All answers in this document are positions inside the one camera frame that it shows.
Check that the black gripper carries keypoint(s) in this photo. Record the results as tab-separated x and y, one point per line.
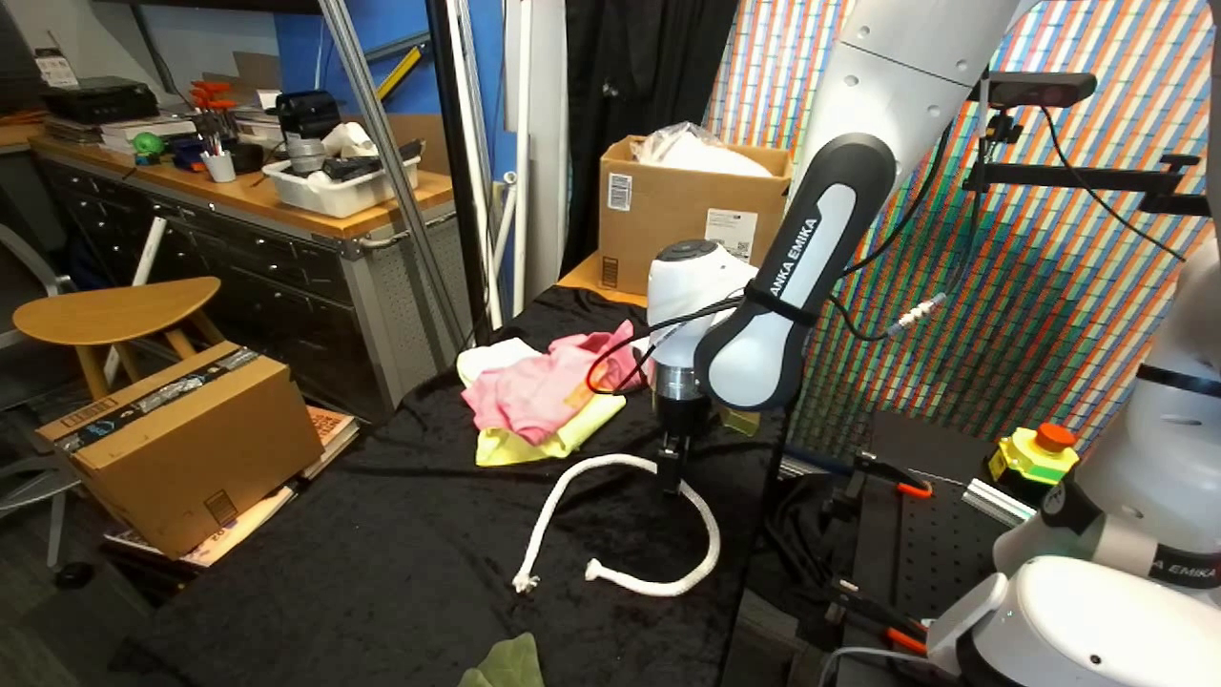
677	430

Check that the yellow cloth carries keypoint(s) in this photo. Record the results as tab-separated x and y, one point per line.
559	440

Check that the pink shirt with orange print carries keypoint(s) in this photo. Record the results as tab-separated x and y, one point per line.
536	388

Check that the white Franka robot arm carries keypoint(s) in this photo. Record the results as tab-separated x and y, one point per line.
889	88

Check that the wooden side platform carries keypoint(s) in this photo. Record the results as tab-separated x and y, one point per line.
597	282

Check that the white towel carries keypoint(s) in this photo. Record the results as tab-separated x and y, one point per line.
491	360

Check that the black perforated breadboard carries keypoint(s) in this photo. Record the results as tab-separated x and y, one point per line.
927	547

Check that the cardboard box with white label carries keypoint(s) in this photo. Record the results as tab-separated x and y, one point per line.
660	205

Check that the black velvet tablecloth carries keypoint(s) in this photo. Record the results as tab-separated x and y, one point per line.
382	547

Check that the yellow red emergency stop button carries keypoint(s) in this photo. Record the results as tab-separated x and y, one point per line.
1030	454

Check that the black vertical pole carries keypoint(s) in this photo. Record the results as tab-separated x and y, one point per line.
464	153

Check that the black curtain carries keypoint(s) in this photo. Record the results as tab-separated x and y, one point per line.
636	62

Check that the silver metal pole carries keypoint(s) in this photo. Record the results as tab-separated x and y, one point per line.
388	165

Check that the white plastic bin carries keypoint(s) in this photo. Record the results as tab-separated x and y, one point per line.
328	188

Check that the wooden top counter cabinet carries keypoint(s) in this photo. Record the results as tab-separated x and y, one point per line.
253	269

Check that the cardboard box with black tape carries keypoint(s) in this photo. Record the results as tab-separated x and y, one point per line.
194	443

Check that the black round appliance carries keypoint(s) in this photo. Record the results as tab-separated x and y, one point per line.
305	121

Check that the white cup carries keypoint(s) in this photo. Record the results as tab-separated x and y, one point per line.
220	168

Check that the wooden stool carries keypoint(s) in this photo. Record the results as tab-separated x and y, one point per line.
115	310

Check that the grey office chair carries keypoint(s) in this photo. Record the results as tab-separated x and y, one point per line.
26	383

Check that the black printer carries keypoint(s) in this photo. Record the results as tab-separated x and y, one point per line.
102	102

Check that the tape-wrapped wrist camera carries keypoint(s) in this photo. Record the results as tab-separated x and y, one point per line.
742	420

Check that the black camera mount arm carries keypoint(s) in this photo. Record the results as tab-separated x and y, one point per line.
1080	178

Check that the black camera on mount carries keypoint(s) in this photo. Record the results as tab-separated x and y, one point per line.
1043	88

